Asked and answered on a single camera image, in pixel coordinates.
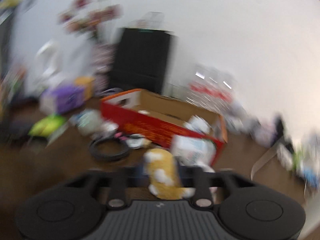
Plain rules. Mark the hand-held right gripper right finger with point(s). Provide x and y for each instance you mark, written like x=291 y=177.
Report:
x=180 y=177

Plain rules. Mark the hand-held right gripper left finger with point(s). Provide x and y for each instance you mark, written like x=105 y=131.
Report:
x=137 y=177

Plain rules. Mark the yellow and white plush toy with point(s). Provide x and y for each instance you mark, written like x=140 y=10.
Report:
x=162 y=165

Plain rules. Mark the white soft packet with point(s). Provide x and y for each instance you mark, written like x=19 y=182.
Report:
x=192 y=147

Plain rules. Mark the red cardboard box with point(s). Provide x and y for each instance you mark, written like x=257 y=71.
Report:
x=150 y=127

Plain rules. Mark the white bottle cap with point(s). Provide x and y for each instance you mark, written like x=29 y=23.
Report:
x=135 y=142

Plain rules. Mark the crumpled blue white wrapper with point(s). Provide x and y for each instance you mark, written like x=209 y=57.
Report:
x=92 y=122

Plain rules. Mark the shrink-wrapped water bottle pack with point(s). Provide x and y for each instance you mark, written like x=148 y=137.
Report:
x=210 y=87

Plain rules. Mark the lime green pouch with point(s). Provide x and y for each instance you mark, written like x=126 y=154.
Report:
x=47 y=126

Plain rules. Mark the purple tissue pack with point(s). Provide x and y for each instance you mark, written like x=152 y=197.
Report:
x=62 y=97

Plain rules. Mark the black paper bag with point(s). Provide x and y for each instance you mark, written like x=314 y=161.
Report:
x=142 y=60

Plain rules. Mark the mottled pink ceramic vase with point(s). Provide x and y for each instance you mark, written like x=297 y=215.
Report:
x=102 y=65

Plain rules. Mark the black case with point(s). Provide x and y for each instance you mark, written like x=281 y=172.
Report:
x=17 y=130

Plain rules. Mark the white plastic jug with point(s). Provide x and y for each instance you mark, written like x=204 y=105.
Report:
x=48 y=60

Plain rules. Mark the dried pink rose bouquet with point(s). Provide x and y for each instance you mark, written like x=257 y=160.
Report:
x=92 y=15

